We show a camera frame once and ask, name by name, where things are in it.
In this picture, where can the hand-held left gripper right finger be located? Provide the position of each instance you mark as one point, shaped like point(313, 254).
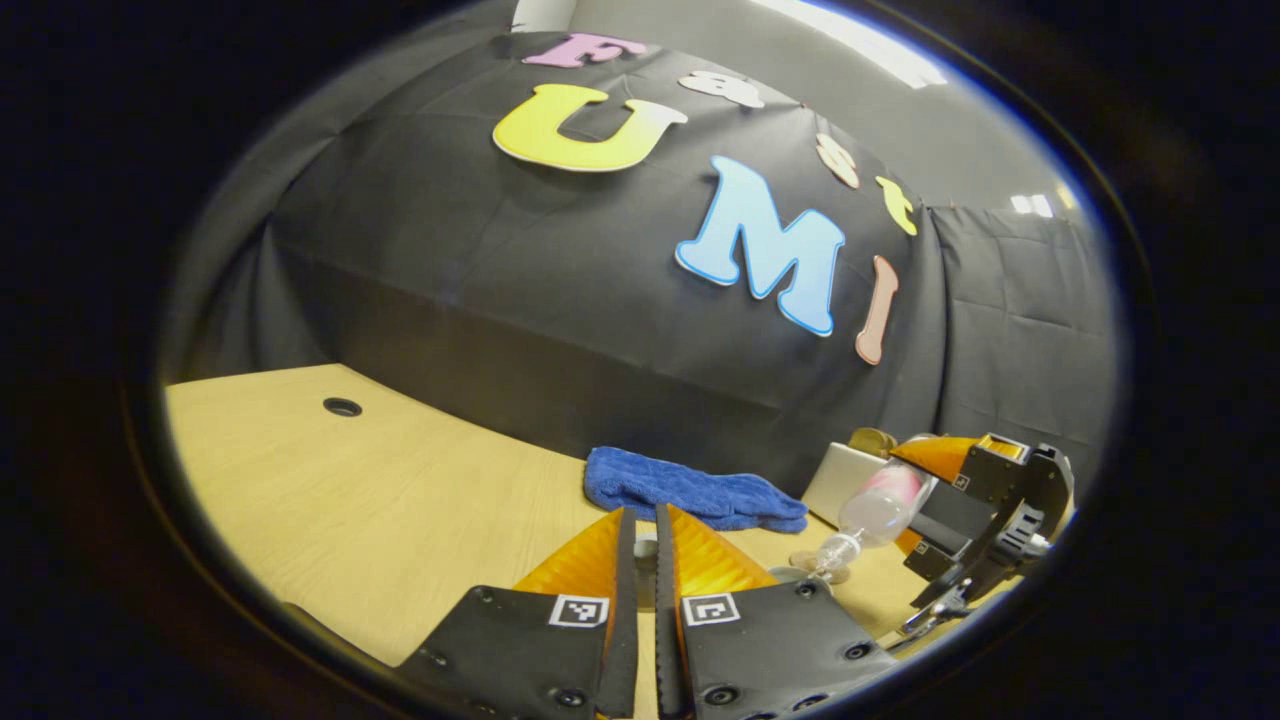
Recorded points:
point(668, 620)

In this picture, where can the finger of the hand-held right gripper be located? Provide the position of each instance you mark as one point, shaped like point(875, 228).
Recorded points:
point(975, 470)
point(950, 530)

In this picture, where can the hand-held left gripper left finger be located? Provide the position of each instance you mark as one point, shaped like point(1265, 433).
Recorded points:
point(622, 620)

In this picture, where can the clear plastic water bottle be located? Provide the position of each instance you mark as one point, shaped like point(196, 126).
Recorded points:
point(880, 510)

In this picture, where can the round wooden coaster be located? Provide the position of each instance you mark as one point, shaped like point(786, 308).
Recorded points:
point(838, 572)

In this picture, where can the brown bread slice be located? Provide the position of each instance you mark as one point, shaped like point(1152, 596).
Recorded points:
point(870, 442)

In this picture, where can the cream white toaster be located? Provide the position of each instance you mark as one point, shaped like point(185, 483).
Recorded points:
point(835, 480)

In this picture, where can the blue folded towel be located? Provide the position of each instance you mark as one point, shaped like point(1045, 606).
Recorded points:
point(690, 490)

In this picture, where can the small ceiling light panel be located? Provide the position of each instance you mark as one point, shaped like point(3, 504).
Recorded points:
point(1032, 205)

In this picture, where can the black backdrop cloth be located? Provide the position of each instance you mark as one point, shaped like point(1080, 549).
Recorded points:
point(500, 280)

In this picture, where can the large ceiling light panel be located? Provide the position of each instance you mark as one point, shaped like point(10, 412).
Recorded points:
point(860, 40)

